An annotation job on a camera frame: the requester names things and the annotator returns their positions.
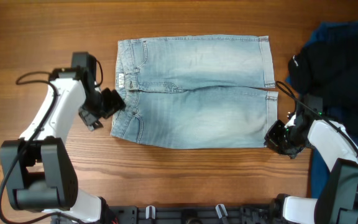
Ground light blue denim shorts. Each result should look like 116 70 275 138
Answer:
111 35 278 149

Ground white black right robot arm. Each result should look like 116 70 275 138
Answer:
275 120 358 223

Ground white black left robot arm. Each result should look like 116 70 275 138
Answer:
0 67 125 223

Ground dark blue garment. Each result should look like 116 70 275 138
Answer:
284 20 358 200

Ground black garment with white print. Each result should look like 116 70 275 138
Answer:
288 38 358 137

